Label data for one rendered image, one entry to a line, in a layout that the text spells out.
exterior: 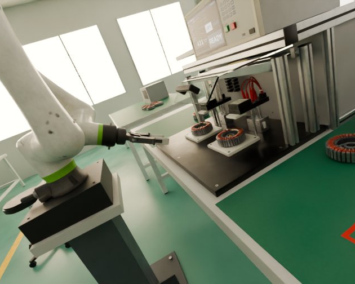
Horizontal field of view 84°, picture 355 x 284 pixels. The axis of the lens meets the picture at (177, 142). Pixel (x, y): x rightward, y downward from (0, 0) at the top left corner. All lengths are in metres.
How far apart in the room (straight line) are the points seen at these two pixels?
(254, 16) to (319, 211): 0.56
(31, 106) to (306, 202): 0.75
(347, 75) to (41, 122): 0.99
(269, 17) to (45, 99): 0.72
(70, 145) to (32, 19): 5.11
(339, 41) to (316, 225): 0.57
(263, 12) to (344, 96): 0.40
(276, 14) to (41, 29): 5.20
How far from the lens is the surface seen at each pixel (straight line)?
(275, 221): 0.51
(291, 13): 0.85
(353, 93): 0.94
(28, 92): 0.70
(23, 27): 5.69
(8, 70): 0.72
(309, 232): 0.49
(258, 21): 0.75
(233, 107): 0.81
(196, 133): 0.97
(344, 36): 0.87
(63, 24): 5.61
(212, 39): 0.94
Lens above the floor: 1.12
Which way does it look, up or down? 20 degrees down
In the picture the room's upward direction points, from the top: 21 degrees counter-clockwise
